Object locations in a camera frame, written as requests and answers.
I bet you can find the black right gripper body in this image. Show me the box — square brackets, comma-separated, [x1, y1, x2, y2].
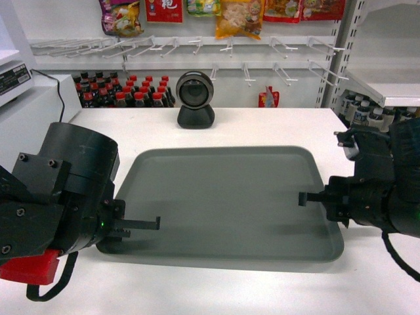
[323, 176, 396, 232]

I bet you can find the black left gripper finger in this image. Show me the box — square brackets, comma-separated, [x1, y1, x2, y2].
[113, 217, 161, 230]

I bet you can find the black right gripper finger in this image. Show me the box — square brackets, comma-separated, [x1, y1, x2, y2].
[298, 192, 327, 206]

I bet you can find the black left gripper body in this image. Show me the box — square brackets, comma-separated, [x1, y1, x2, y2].
[58, 182, 131, 255]

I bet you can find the grey rectangular serving tray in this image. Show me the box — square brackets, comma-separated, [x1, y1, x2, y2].
[97, 146, 344, 270]

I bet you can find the white checkout table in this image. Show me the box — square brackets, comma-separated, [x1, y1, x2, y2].
[1, 108, 419, 314]

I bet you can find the red small sauce pouch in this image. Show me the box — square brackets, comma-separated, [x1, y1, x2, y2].
[258, 86, 280, 108]

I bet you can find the white cash register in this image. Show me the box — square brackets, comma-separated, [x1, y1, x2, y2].
[1, 49, 81, 122]

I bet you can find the black round barcode scanner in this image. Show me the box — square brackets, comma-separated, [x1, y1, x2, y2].
[176, 71, 215, 129]

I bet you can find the yellow snack bag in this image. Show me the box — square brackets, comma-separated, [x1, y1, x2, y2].
[215, 0, 265, 40]

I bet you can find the purple snack bag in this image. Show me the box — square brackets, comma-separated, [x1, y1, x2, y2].
[99, 0, 143, 37]

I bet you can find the red hanging snack pouch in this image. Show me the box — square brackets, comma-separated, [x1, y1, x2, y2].
[145, 0, 183, 23]

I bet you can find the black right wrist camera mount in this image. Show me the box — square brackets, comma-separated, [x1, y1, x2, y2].
[334, 125, 395, 182]

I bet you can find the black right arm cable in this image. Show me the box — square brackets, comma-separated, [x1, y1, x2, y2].
[380, 229, 420, 283]

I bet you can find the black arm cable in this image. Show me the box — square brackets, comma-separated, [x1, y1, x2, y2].
[26, 251, 79, 302]
[380, 229, 420, 283]

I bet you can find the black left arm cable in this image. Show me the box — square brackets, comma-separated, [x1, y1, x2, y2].
[26, 251, 79, 302]

